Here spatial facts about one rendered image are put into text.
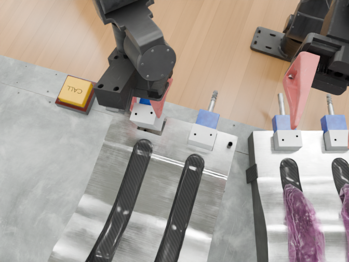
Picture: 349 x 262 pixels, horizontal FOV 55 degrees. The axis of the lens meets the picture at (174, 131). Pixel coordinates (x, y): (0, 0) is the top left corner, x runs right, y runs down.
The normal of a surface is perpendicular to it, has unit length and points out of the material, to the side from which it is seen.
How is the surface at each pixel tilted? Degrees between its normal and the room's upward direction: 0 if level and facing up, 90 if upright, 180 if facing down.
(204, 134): 0
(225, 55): 0
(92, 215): 25
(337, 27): 2
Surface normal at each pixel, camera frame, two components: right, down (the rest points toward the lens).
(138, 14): -0.18, -0.62
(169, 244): 0.22, -0.67
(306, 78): -0.14, 0.04
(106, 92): -0.32, 0.72
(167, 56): 0.44, 0.65
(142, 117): -0.22, -0.22
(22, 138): 0.00, -0.33
